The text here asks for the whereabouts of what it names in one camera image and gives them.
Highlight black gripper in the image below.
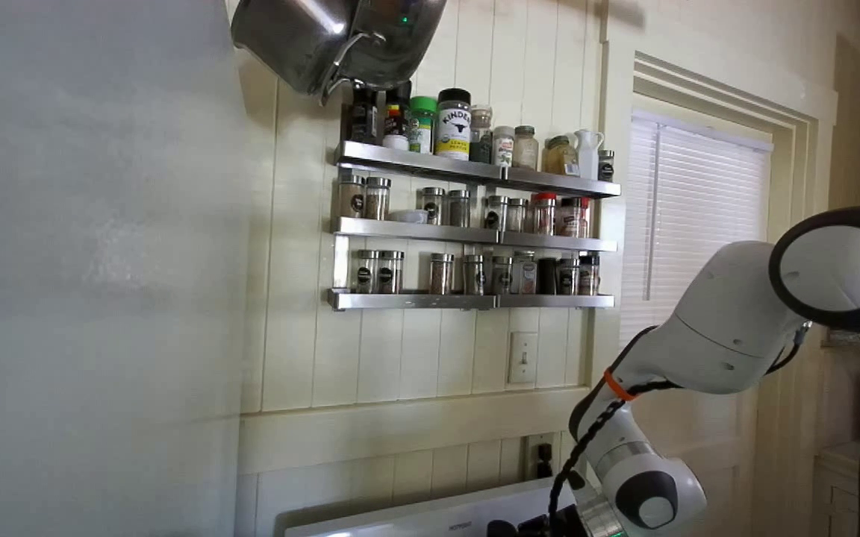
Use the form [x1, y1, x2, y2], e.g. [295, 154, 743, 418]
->
[486, 506, 588, 537]

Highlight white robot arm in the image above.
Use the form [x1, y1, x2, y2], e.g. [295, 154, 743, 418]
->
[486, 205, 860, 537]

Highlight white stove back panel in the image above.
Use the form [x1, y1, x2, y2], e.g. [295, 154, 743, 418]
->
[280, 479, 550, 537]

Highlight dark jar bottom shelf right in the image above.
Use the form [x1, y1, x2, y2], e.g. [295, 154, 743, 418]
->
[580, 251, 601, 294]

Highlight red lid jar middle shelf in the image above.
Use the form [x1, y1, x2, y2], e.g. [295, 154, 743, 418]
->
[531, 190, 558, 234]

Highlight metal three-tier spice rack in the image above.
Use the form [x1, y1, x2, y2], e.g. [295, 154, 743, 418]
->
[325, 141, 619, 309]

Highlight glass jar bottom shelf left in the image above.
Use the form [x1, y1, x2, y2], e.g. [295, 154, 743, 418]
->
[350, 251, 379, 291]

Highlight glass jar shelf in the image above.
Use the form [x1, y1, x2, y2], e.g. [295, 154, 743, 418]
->
[361, 175, 390, 220]
[350, 251, 379, 291]

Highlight yellow content jar top shelf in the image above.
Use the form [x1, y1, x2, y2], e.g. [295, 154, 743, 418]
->
[541, 135, 577, 175]

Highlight glass jar middle shelf left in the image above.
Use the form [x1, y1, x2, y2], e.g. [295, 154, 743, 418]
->
[361, 175, 390, 220]

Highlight pale spice jar top shelf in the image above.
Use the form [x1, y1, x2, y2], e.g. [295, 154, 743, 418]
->
[493, 124, 517, 167]

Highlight green lid spice bottle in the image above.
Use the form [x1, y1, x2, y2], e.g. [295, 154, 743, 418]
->
[410, 94, 435, 151]

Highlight large yellow label spice jar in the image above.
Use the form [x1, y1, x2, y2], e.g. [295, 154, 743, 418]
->
[435, 87, 471, 161]

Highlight dark bottle top shelf left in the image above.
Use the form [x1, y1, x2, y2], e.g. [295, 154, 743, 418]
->
[344, 87, 379, 143]

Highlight white window blinds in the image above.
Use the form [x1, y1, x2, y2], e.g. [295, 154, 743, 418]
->
[622, 117, 771, 339]

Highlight stainless steel pot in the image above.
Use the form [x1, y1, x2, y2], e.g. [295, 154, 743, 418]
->
[231, 0, 449, 94]

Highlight wall power outlet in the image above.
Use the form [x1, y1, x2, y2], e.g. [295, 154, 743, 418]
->
[522, 434, 552, 476]

